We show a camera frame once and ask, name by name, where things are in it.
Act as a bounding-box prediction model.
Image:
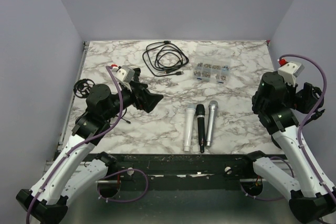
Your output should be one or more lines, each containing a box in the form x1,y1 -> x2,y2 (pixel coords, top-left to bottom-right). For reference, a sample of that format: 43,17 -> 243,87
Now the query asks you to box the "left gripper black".
103,80 -> 163,121

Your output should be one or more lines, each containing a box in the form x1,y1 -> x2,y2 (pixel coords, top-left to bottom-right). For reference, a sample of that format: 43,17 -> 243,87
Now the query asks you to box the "white microphone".
183,104 -> 196,152

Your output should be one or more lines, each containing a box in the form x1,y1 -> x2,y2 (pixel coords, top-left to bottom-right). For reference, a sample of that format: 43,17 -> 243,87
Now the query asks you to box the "black microphone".
196,104 -> 206,153

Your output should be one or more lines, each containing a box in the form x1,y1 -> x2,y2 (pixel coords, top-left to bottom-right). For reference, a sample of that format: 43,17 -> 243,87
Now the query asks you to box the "black tripod mic stand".
73,79 -> 131,124

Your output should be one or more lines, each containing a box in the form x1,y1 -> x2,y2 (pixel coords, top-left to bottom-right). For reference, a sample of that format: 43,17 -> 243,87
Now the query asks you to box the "grey microphone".
206,100 -> 218,147

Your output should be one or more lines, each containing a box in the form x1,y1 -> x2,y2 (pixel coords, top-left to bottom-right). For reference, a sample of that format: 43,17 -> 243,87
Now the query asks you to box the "black round-base mic stand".
133,68 -> 141,82

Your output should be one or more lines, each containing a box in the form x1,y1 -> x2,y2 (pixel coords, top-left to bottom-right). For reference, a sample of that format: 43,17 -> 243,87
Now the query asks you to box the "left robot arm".
16,81 -> 163,223

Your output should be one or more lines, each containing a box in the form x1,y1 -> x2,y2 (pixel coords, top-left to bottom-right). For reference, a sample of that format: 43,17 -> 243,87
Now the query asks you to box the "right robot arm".
241,72 -> 335,223

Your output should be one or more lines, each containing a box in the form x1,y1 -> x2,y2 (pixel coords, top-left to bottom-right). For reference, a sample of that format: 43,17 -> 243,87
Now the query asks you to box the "clear plastic screw box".
192,45 -> 234,84

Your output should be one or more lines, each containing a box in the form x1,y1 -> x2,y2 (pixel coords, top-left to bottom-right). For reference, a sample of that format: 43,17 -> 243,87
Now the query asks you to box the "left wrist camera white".
111,64 -> 135,90

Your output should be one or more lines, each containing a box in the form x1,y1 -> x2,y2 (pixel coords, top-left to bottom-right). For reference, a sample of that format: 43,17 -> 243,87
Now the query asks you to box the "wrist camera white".
277,59 -> 305,87
111,64 -> 135,90

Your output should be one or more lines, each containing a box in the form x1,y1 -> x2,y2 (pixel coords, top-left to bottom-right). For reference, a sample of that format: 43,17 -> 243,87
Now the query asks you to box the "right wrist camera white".
277,59 -> 305,87

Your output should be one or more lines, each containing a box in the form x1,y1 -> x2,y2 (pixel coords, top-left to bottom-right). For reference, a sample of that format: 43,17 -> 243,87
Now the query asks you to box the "black usb cable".
142,39 -> 190,76

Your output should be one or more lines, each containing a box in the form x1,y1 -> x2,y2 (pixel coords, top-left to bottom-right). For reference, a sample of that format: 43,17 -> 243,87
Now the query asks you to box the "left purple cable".
25,66 -> 124,224

